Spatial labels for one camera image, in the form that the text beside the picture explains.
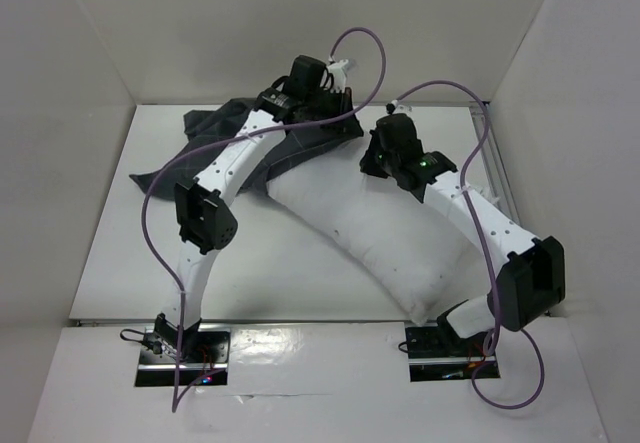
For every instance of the aluminium rail at table edge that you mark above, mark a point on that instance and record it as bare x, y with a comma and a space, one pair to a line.
497, 177

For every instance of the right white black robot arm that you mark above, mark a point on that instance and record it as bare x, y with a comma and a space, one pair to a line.
527, 273

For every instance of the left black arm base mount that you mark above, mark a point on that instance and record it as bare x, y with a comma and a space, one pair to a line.
205, 364

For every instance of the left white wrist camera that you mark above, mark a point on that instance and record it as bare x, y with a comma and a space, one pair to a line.
338, 71

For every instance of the white pillow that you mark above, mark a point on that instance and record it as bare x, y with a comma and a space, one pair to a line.
421, 260

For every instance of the dark grey checked pillowcase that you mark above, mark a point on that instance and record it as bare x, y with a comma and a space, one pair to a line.
210, 132

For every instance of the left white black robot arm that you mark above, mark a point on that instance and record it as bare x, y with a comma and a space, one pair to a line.
203, 208

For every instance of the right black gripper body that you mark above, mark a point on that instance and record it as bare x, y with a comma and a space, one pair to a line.
377, 158

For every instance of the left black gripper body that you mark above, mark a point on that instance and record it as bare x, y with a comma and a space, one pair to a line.
328, 104

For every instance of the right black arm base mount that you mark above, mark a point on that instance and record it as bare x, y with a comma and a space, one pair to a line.
432, 358

